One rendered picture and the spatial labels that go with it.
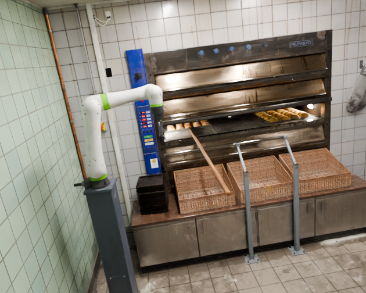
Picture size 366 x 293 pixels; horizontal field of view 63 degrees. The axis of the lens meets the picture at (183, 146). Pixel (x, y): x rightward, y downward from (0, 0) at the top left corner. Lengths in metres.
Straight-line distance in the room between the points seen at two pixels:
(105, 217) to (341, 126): 2.72
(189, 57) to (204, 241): 1.84
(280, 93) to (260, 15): 0.81
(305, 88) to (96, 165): 2.37
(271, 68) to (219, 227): 1.70
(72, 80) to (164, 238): 1.77
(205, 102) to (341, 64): 1.51
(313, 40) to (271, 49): 0.45
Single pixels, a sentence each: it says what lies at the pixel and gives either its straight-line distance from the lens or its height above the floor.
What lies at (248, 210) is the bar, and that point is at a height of 0.56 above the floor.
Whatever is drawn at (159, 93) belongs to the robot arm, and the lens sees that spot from 2.03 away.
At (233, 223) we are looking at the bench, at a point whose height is 0.42.
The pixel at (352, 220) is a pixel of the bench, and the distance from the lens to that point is 3.60.
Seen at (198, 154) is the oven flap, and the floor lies 0.99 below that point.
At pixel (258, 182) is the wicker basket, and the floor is 0.60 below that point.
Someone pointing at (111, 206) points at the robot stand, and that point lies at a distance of 2.27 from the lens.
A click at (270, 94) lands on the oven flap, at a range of 3.33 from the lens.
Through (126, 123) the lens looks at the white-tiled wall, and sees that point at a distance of 3.13.
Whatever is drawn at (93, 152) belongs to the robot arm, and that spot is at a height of 1.51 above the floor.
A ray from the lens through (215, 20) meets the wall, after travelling 3.15.
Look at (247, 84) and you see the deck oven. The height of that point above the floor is 1.67.
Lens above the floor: 2.04
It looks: 17 degrees down
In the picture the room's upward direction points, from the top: 7 degrees counter-clockwise
